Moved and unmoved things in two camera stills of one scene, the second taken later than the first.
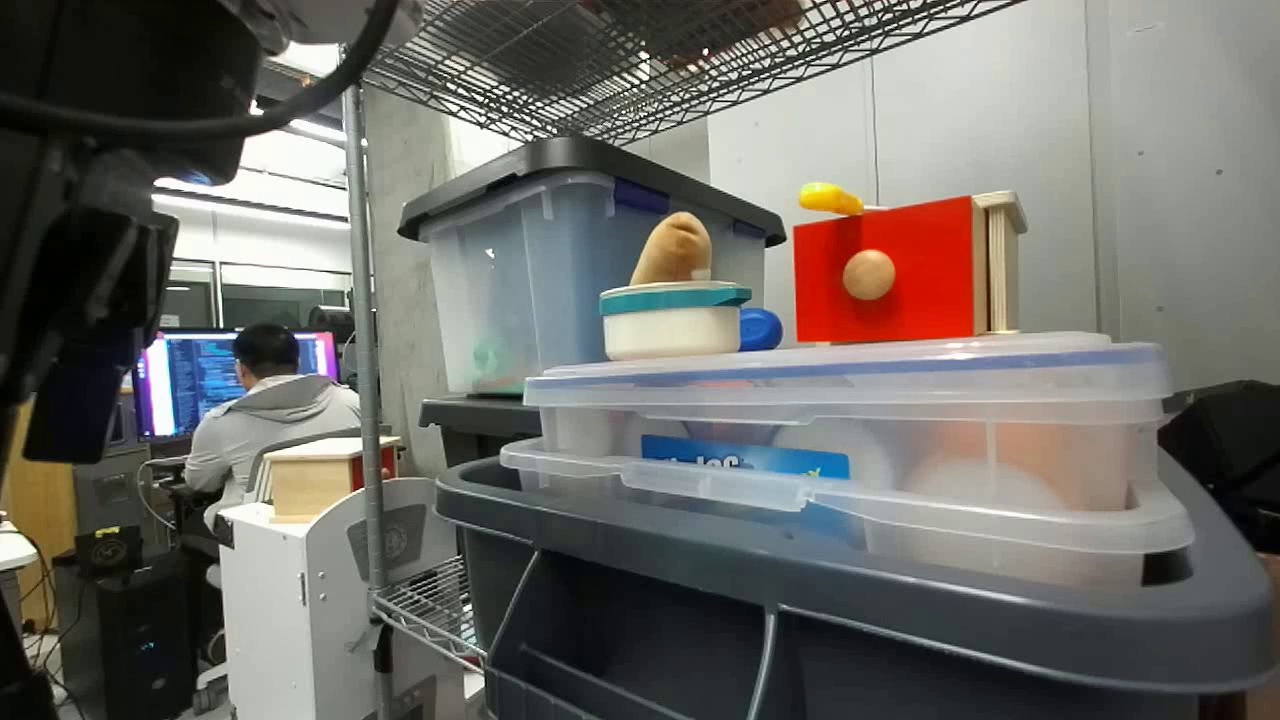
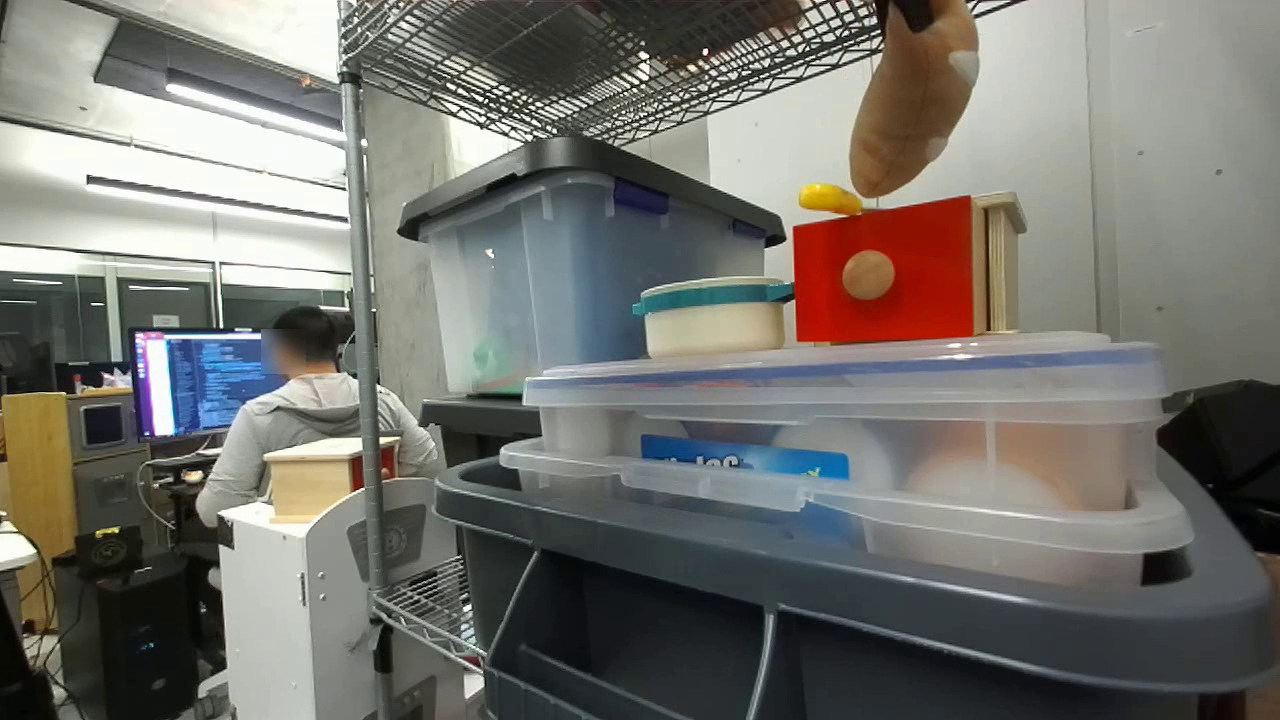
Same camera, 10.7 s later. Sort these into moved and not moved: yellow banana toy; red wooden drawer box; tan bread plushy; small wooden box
Moved: tan bread plushy
Not moved: red wooden drawer box; small wooden box; yellow banana toy
